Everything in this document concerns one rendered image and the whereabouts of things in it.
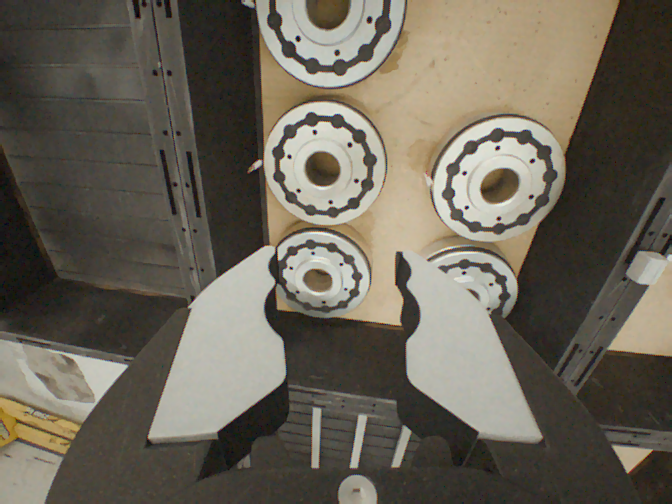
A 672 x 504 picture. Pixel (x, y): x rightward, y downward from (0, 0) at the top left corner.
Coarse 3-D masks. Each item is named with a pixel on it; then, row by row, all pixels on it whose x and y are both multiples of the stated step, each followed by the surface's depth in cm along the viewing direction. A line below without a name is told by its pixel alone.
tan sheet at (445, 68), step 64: (320, 0) 22; (448, 0) 21; (512, 0) 21; (576, 0) 20; (384, 64) 24; (448, 64) 23; (512, 64) 23; (576, 64) 22; (384, 128) 26; (448, 128) 25; (384, 192) 29; (384, 256) 32; (512, 256) 30; (384, 320) 36
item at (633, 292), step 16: (656, 240) 18; (624, 288) 20; (640, 288) 19; (624, 304) 20; (608, 320) 21; (624, 320) 21; (608, 336) 21; (592, 352) 22; (576, 368) 23; (592, 368) 23; (576, 384) 24; (608, 432) 27; (624, 432) 26; (640, 432) 26; (656, 432) 26
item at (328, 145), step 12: (312, 144) 24; (324, 144) 24; (336, 144) 24; (300, 156) 25; (336, 156) 24; (348, 156) 24; (300, 168) 25; (348, 168) 25; (300, 180) 25; (336, 180) 26; (348, 180) 25; (312, 192) 26; (324, 192) 26; (336, 192) 26
